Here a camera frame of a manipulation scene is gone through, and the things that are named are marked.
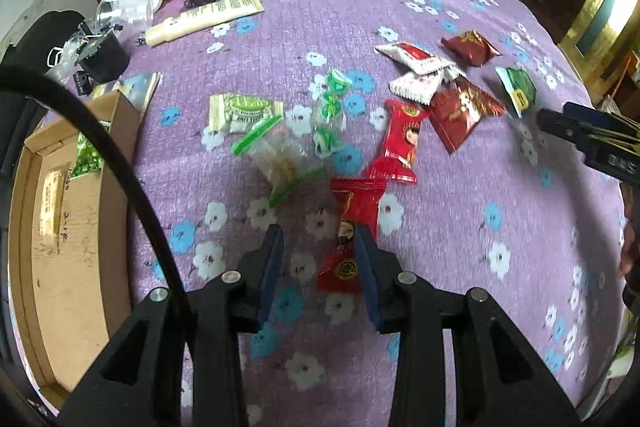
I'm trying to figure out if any clear plastic bag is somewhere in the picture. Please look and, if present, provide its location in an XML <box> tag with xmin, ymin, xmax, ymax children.
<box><xmin>47</xmin><ymin>44</ymin><xmax>83</xmax><ymax>80</ymax></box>

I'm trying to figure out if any white and green snack packet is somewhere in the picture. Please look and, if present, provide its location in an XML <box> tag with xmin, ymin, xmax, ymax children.
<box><xmin>207</xmin><ymin>93</ymin><xmax>285</xmax><ymax>135</ymax></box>

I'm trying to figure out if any dark green snack packet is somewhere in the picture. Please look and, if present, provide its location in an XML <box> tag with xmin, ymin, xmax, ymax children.
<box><xmin>495</xmin><ymin>66</ymin><xmax>538</xmax><ymax>118</ymax></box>

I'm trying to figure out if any blue booklet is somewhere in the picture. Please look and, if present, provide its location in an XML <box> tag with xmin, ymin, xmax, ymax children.
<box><xmin>90</xmin><ymin>72</ymin><xmax>163</xmax><ymax>112</ymax></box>

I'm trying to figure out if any bright green snack packet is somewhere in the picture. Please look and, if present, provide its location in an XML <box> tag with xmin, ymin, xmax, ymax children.
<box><xmin>70</xmin><ymin>122</ymin><xmax>111</xmax><ymax>180</ymax></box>

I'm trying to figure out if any white packet with red label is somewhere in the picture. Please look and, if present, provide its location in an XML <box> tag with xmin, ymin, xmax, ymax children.
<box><xmin>375</xmin><ymin>42</ymin><xmax>458</xmax><ymax>75</ymax></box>

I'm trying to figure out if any gold framed panel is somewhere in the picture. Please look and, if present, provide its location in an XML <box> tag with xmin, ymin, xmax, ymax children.
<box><xmin>560</xmin><ymin>0</ymin><xmax>640</xmax><ymax>58</ymax></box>

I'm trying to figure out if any black cable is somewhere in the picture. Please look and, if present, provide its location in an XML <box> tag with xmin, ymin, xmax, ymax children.
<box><xmin>0</xmin><ymin>64</ymin><xmax>193</xmax><ymax>308</ymax></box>

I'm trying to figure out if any white patterned snack packet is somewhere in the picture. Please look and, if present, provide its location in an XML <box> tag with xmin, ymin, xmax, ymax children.
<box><xmin>389</xmin><ymin>69</ymin><xmax>461</xmax><ymax>102</ymax></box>

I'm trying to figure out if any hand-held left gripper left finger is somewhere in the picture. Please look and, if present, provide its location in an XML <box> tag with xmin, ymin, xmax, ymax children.
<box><xmin>57</xmin><ymin>223</ymin><xmax>286</xmax><ymax>427</ymax></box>

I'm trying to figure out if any clear bag of green candies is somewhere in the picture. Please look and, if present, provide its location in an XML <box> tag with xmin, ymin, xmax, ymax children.
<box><xmin>309</xmin><ymin>69</ymin><xmax>353</xmax><ymax>158</ymax></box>

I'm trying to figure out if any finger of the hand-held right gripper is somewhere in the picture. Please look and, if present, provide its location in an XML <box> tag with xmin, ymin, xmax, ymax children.
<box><xmin>537</xmin><ymin>108</ymin><xmax>608</xmax><ymax>154</ymax></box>
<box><xmin>562</xmin><ymin>102</ymin><xmax>640</xmax><ymax>134</ymax></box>

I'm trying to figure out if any clear plastic cup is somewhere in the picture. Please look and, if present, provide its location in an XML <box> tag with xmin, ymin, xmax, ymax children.
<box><xmin>95</xmin><ymin>0</ymin><xmax>156</xmax><ymax>30</ymax></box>

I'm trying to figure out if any cream tube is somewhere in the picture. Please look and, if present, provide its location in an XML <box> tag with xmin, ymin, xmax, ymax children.
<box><xmin>145</xmin><ymin>0</ymin><xmax>265</xmax><ymax>48</ymax></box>

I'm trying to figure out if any person's right forearm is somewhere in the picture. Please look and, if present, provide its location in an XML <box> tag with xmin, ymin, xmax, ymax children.
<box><xmin>619</xmin><ymin>207</ymin><xmax>640</xmax><ymax>280</ymax></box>

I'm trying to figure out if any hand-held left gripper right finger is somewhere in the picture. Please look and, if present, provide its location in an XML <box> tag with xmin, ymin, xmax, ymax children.
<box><xmin>352</xmin><ymin>224</ymin><xmax>583</xmax><ymax>427</ymax></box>

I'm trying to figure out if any black container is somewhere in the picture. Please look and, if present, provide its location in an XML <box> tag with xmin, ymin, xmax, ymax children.
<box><xmin>77</xmin><ymin>32</ymin><xmax>132</xmax><ymax>84</ymax></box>

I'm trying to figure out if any dark red snack packet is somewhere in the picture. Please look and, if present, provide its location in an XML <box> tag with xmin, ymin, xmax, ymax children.
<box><xmin>441</xmin><ymin>29</ymin><xmax>502</xmax><ymax>68</ymax></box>
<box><xmin>429</xmin><ymin>77</ymin><xmax>507</xmax><ymax>154</ymax></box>

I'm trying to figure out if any brown cardboard box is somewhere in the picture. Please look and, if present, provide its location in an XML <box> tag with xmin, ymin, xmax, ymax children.
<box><xmin>9</xmin><ymin>89</ymin><xmax>151</xmax><ymax>410</ymax></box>

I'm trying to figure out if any purple floral tablecloth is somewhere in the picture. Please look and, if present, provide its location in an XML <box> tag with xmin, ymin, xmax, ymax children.
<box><xmin>47</xmin><ymin>0</ymin><xmax>632</xmax><ymax>427</ymax></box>

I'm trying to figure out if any zip bag of crackers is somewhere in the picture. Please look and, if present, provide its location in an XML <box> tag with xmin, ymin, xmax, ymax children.
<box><xmin>231</xmin><ymin>116</ymin><xmax>326</xmax><ymax>208</ymax></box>

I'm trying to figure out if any beige snack bar packet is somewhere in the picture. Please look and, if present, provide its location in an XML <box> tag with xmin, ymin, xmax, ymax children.
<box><xmin>40</xmin><ymin>167</ymin><xmax>68</xmax><ymax>255</ymax></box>

